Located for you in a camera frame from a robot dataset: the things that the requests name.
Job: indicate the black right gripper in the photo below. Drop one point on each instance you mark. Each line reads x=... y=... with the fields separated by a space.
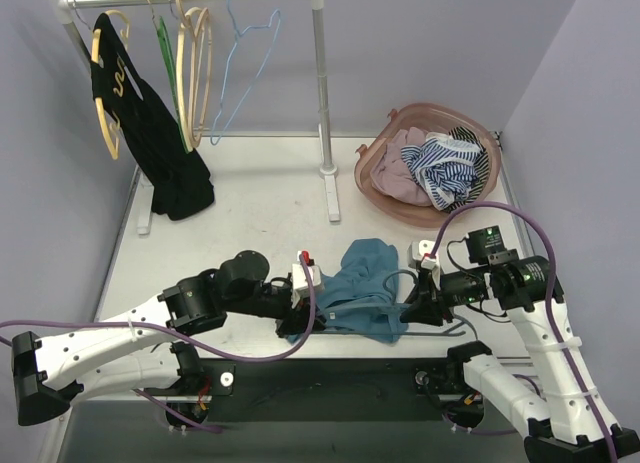
x=428 y=296

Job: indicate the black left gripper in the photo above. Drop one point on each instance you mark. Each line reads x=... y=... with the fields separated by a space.
x=292 y=321

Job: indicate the teal plastic hanger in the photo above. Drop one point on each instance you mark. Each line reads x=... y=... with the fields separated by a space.
x=377 y=315

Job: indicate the teal tank top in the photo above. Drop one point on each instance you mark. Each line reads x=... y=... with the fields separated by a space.
x=364 y=261

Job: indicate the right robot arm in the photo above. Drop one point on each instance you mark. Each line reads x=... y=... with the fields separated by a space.
x=568 y=420

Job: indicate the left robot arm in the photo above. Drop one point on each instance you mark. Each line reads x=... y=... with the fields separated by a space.
x=154 y=345

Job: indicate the cream wooden hanger with garment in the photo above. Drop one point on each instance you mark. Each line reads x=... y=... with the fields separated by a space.
x=110 y=130

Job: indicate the beige wooden hanger front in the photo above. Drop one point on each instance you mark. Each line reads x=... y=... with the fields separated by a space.
x=186 y=29

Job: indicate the green thin hanger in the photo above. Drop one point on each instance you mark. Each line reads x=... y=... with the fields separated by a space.
x=170 y=67

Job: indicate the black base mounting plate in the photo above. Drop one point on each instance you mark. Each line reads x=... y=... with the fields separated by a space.
x=335 y=390

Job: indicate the pale pink garment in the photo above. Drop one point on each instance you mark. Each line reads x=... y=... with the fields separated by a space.
x=391 y=175

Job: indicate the blue white striped garment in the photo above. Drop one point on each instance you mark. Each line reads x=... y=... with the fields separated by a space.
x=444 y=167

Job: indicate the black hanging garment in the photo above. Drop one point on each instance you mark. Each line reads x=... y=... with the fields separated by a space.
x=181 y=180

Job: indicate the pink plastic laundry basket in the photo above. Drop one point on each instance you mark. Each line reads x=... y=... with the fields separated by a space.
x=428 y=117

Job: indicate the white clothes rack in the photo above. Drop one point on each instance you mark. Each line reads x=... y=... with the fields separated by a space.
x=64 y=11

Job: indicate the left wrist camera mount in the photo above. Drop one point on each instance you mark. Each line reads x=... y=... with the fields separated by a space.
x=305 y=274

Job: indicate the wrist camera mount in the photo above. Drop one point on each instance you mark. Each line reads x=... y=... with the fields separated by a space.
x=305 y=274
x=421 y=255

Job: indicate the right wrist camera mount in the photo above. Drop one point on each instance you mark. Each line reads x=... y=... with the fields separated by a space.
x=421 y=255

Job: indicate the light blue wire hanger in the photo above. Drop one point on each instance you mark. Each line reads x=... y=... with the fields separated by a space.
x=226 y=115

